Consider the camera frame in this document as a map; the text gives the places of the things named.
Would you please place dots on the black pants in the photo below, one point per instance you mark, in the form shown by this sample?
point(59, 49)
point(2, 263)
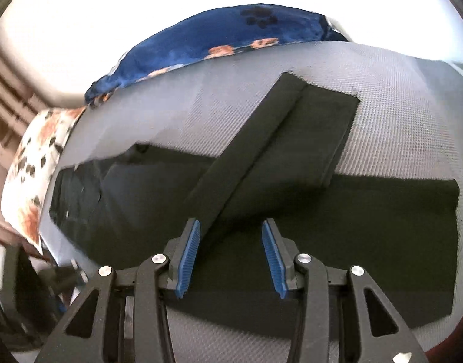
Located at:
point(348, 219)

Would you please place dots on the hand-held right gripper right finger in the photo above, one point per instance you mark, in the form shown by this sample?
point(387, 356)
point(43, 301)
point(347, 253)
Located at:
point(273, 257)

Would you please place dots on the brown wooden furniture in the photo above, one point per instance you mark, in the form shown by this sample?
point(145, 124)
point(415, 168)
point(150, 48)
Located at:
point(8, 94)

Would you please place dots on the grey mesh mat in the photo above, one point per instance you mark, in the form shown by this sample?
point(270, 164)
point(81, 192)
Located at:
point(405, 121)

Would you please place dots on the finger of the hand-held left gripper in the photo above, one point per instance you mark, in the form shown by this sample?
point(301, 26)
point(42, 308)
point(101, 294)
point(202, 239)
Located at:
point(74, 272)

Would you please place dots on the blue paw print blanket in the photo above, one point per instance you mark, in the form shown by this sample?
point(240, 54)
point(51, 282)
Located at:
point(216, 30)

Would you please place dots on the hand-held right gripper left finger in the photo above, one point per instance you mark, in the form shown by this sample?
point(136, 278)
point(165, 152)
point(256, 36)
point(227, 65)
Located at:
point(186, 257)

